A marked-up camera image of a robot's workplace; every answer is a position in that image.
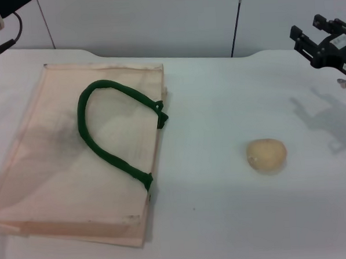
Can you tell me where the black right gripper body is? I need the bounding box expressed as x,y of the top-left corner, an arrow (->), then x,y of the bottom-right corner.
311,32 -> 346,79

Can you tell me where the round tan potato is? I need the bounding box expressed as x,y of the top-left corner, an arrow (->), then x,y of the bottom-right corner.
245,137 -> 289,177

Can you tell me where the beige handbag with green handles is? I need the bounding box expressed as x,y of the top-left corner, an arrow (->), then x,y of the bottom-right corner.
0,57 -> 177,257

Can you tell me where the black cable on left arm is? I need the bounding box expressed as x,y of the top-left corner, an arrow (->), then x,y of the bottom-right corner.
0,11 -> 25,55

